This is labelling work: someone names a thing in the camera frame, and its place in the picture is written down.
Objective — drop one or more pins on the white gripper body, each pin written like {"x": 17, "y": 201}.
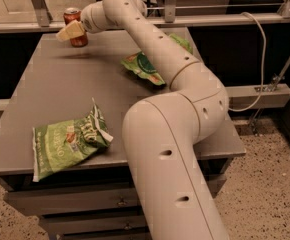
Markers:
{"x": 87, "y": 20}

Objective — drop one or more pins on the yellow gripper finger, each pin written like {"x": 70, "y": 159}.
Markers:
{"x": 72, "y": 30}

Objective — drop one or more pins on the red coke can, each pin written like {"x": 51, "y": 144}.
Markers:
{"x": 69, "y": 15}

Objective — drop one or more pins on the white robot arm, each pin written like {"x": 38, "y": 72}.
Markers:
{"x": 160, "y": 132}

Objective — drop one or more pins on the green jalapeno chip bag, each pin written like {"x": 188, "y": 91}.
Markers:
{"x": 65, "y": 144}

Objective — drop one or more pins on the green snack pouch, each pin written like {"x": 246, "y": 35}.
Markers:
{"x": 139, "y": 64}

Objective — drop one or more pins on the grey drawer cabinet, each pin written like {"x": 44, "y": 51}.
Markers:
{"x": 59, "y": 84}

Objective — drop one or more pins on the top drawer with knob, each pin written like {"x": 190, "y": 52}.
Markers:
{"x": 72, "y": 199}

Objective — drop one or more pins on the drawer with knob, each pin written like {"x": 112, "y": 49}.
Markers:
{"x": 72, "y": 199}
{"x": 82, "y": 225}

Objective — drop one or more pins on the middle drawer with knob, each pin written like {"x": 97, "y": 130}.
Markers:
{"x": 82, "y": 225}

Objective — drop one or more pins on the bottom drawer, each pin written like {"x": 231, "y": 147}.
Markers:
{"x": 133, "y": 234}

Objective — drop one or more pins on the metal railing frame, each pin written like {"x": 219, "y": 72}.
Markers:
{"x": 47, "y": 15}

